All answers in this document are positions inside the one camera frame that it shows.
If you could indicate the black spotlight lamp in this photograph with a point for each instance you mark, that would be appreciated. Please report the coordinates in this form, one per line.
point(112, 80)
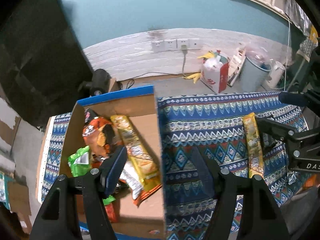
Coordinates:
point(99, 84)

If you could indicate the black cabinet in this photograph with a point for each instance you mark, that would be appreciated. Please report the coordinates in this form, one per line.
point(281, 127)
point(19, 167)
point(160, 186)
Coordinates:
point(43, 68)

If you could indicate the yellow chips tube pack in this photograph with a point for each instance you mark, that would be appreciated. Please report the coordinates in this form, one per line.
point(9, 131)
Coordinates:
point(255, 152)

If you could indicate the white carton box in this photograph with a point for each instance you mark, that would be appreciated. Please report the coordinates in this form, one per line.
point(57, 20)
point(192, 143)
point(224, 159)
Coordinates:
point(235, 66)

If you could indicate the orange silver snack bag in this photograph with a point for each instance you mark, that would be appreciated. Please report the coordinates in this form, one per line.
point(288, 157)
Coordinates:
point(130, 179)

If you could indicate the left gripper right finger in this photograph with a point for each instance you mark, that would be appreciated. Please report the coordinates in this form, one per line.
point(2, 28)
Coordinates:
point(208, 172)

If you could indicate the blue cardboard box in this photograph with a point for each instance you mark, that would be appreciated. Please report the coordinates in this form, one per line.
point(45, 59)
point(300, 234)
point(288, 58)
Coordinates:
point(134, 113)

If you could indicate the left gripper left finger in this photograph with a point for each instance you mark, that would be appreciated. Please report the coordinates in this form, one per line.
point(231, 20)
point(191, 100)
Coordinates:
point(111, 169)

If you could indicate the red white paper bag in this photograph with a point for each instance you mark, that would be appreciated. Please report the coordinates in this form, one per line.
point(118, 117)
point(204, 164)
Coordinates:
point(214, 70)

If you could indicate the banana peel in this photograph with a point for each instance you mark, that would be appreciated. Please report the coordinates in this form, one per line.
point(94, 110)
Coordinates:
point(194, 77)

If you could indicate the yellow chips pack in box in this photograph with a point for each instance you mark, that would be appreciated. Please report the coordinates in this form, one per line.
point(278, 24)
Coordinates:
point(140, 165)

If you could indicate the green snack bag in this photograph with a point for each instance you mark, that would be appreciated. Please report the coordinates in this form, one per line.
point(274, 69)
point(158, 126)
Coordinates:
point(80, 162)

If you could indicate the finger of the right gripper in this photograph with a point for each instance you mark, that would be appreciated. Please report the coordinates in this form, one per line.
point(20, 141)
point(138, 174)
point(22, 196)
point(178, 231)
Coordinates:
point(275, 129)
point(295, 99)

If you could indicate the light blue trash bin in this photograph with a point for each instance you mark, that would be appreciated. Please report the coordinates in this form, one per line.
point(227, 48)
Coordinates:
point(253, 74)

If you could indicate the orange black snack bag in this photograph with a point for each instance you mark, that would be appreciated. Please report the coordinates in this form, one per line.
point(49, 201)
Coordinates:
point(98, 134)

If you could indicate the white kettle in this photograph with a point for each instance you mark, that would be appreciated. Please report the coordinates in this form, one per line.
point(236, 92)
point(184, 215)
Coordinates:
point(277, 70)

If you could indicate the white wall socket strip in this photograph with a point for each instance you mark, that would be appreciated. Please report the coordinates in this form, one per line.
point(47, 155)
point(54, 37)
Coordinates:
point(176, 44)

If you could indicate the patterned blue cloth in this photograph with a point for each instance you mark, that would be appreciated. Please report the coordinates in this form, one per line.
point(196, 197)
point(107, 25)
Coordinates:
point(170, 127)

